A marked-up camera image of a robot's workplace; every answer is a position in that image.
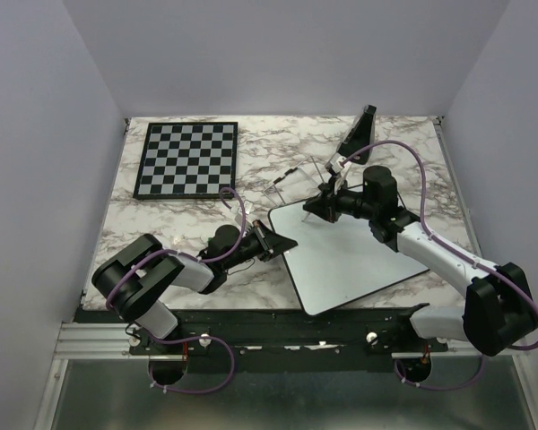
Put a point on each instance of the black wire whiteboard stand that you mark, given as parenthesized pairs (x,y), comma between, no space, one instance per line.
(296,184)

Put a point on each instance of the black wedge eraser block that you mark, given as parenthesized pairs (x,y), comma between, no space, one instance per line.
(361,134)

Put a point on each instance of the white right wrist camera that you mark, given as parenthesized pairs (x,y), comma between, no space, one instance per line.
(337,166)

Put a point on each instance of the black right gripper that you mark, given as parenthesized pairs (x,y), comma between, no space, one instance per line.
(325,205)

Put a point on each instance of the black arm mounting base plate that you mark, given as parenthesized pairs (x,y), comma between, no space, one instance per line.
(290,341)

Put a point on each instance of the aluminium rail frame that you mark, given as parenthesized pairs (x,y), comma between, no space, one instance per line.
(100,385)

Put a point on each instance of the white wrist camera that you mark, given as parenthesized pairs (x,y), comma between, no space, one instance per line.
(240,216)
(337,166)

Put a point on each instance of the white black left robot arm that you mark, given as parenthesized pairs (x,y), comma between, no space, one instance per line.
(134,279)

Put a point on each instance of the black white chessboard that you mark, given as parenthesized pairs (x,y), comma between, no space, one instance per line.
(187,160)

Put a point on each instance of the white whiteboard black frame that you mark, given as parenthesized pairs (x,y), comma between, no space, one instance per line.
(335,264)

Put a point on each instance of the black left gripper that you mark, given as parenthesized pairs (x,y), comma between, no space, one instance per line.
(269,241)

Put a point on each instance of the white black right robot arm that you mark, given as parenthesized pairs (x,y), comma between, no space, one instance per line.
(498,309)

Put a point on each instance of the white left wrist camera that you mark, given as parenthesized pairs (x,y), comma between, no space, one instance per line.
(240,216)

